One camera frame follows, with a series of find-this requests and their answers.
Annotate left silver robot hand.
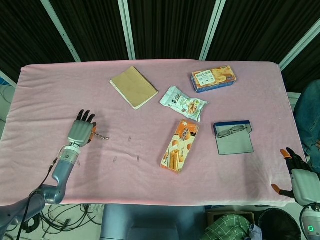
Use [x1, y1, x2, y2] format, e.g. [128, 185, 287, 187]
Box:
[66, 109, 98, 147]

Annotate black trash bin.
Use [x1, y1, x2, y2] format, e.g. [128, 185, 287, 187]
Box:
[257, 207, 302, 240]

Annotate slanted white frame post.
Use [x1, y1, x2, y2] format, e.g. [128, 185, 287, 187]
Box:
[40, 0, 82, 63]

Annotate silver snack bag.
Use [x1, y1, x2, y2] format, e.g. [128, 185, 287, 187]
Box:
[159, 85, 209, 123]

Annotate black thin-frame eyeglasses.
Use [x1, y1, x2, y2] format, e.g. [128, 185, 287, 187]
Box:
[216, 125, 248, 139]

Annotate pink table cloth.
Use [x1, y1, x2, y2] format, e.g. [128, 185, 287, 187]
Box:
[0, 58, 311, 208]

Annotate green plaid cloth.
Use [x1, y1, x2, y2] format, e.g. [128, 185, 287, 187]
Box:
[199, 213, 253, 240]

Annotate brown spiral notebook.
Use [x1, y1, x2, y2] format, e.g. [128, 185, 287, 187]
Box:
[109, 65, 160, 111]

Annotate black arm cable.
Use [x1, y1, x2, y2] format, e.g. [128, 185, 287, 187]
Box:
[17, 147, 63, 240]

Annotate black pleated curtain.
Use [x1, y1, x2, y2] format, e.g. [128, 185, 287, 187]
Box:
[0, 0, 320, 93]

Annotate blue biscuit box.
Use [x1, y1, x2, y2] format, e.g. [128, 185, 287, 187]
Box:
[191, 65, 238, 94]

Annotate brown cardboard box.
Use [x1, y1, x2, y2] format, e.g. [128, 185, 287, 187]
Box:
[206, 211, 256, 226]

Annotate blue denim jeans leg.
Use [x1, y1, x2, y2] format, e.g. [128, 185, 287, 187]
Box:
[293, 79, 320, 167]

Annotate black floor cable bundle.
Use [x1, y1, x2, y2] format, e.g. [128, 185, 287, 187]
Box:
[37, 203, 102, 235]

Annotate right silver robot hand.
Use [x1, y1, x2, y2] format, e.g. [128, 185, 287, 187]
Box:
[271, 147, 320, 206]

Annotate orange egg roll box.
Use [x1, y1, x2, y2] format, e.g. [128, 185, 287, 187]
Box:
[159, 118, 200, 174]

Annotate small metal chain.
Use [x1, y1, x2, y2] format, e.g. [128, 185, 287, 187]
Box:
[92, 132, 111, 141]

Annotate double white frame post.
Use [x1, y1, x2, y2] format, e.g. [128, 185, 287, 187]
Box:
[117, 0, 137, 61]

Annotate black coiled cable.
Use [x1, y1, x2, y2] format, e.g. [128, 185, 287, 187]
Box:
[21, 214, 41, 233]

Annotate light blue fabric piece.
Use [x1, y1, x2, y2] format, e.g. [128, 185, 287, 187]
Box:
[247, 223, 263, 240]

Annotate grey robot torso base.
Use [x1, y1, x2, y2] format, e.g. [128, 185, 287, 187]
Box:
[100, 203, 207, 240]

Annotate open blue glasses case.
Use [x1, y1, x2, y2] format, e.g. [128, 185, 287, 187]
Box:
[213, 120, 255, 156]

